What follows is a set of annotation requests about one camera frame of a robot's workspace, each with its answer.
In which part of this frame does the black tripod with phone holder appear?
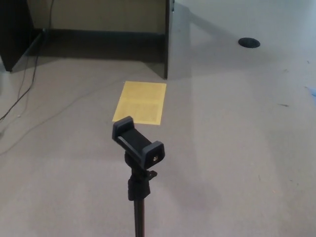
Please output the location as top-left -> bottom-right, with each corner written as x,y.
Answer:
112,116 -> 165,237

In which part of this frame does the yellow paper sheet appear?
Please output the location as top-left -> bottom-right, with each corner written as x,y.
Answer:
113,80 -> 167,125

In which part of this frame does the black round floor cover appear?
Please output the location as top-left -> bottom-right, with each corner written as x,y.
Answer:
238,37 -> 261,48

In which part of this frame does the dark wooden desk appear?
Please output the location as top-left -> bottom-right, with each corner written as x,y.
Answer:
0,0 -> 176,80

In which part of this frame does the thin grey cable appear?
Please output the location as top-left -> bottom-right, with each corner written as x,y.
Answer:
0,80 -> 125,157

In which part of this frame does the thick black cable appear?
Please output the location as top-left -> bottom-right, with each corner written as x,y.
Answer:
0,0 -> 55,121

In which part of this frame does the thin dark cable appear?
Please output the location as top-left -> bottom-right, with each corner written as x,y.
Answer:
0,49 -> 29,124

